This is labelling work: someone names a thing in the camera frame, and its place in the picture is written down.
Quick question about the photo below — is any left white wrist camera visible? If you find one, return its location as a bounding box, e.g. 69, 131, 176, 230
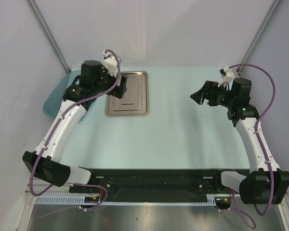
102, 50, 121, 77

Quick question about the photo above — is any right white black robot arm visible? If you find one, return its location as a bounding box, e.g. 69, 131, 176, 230
190, 78, 289, 205

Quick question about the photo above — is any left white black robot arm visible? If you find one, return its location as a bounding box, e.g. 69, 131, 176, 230
22, 56, 127, 193

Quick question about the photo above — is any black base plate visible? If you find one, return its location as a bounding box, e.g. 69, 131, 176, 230
69, 168, 251, 203

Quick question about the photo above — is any left aluminium corner post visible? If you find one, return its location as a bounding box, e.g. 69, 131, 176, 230
26, 0, 71, 73

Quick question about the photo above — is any steel tray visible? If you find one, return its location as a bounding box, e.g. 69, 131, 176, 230
105, 71, 149, 116

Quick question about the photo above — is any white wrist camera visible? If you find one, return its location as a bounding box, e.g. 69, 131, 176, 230
102, 50, 121, 77
218, 66, 239, 86

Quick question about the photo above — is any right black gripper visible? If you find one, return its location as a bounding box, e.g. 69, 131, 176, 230
190, 80, 236, 108

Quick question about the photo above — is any aluminium corner post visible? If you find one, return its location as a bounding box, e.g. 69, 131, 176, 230
26, 0, 71, 73
240, 0, 283, 64

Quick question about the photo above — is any white cable duct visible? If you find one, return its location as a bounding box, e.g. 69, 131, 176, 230
35, 195, 216, 207

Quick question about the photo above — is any teal plastic container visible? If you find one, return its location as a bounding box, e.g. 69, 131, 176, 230
43, 70, 80, 119

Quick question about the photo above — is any right aluminium corner post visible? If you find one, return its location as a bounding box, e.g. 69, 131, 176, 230
240, 0, 283, 64

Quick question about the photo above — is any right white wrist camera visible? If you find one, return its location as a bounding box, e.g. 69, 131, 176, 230
218, 66, 239, 86

